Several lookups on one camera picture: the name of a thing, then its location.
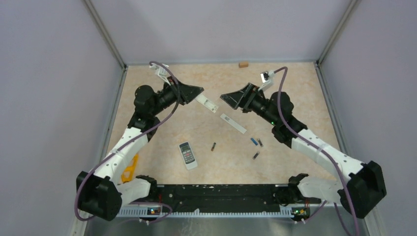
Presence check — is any dark AAA battery lower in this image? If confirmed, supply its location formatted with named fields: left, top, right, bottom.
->
left=252, top=151, right=260, bottom=160

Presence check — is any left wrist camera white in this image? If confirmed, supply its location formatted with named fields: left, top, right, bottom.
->
left=149, top=62, right=170, bottom=84

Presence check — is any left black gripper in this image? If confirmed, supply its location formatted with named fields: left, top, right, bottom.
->
left=150, top=76, right=204, bottom=116

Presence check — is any white remote battery cover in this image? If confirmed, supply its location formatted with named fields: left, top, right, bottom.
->
left=220, top=114, right=247, bottom=134

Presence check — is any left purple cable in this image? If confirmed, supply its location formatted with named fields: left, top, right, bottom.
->
left=75, top=60, right=181, bottom=223

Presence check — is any slim white remote control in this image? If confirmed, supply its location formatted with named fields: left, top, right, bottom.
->
left=195, top=94, right=218, bottom=113

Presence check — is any blue AAA battery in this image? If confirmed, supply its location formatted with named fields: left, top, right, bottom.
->
left=250, top=138, right=258, bottom=146

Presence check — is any orange plastic frame toy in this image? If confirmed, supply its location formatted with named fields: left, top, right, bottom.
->
left=121, top=154, right=139, bottom=183

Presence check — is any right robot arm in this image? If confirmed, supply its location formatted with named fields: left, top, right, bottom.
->
left=220, top=83, right=387, bottom=219

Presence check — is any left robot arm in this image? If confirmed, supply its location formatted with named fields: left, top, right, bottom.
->
left=74, top=77, right=204, bottom=221

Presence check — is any small wooden block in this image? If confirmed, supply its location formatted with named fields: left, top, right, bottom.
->
left=238, top=61, right=249, bottom=68

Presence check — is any white grey remote control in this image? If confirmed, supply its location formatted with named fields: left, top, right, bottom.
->
left=179, top=142, right=198, bottom=170

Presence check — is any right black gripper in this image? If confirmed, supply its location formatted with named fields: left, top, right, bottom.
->
left=220, top=83, right=278, bottom=126

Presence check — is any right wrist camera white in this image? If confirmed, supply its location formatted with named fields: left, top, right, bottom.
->
left=259, top=70, right=275, bottom=91

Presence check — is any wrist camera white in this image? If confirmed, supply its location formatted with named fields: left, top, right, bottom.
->
left=149, top=62, right=170, bottom=84
left=259, top=70, right=275, bottom=91

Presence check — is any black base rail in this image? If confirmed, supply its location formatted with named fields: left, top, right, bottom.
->
left=138, top=184, right=322, bottom=213

